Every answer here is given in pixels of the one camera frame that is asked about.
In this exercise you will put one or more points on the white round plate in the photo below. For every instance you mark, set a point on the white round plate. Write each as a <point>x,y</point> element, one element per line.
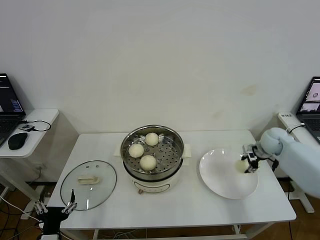
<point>220,175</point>

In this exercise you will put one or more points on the white steamed baozi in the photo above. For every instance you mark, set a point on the white steamed baozi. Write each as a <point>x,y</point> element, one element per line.
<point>240,165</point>
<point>136,150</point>
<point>151,139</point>
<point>148,163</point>

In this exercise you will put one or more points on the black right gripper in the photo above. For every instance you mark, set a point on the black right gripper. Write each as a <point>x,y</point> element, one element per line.
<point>253,153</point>

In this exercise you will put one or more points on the white work table frame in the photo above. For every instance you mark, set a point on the white work table frame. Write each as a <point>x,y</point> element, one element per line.
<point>95,235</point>

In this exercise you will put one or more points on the cream electric cooker base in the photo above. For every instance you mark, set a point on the cream electric cooker base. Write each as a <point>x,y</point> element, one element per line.
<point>155,185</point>

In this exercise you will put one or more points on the grey laptop with pink screen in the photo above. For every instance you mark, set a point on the grey laptop with pink screen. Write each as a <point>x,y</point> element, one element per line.
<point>311,100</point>

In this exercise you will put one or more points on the white side table with sticker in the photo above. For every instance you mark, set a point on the white side table with sticker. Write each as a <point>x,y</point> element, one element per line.
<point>300,136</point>

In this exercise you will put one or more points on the black laptop with dark screen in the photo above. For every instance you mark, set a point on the black laptop with dark screen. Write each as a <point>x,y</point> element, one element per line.
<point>7,100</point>

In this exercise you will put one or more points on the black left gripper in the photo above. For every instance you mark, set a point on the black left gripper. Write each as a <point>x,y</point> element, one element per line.
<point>52,216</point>

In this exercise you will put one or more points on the black computer mouse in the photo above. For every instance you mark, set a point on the black computer mouse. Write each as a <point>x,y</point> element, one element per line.
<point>17,141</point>

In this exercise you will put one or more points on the stainless steel steamer basket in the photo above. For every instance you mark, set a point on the stainless steel steamer basket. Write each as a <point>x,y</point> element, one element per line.
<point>165,150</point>

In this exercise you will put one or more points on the round glass pot lid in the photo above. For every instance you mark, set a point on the round glass pot lid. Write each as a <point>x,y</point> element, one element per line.
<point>100,195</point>

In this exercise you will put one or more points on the white side table with mouse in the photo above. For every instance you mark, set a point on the white side table with mouse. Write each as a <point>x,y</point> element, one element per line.
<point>42,117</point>

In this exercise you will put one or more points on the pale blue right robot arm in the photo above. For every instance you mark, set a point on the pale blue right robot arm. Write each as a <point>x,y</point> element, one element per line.
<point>295,160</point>

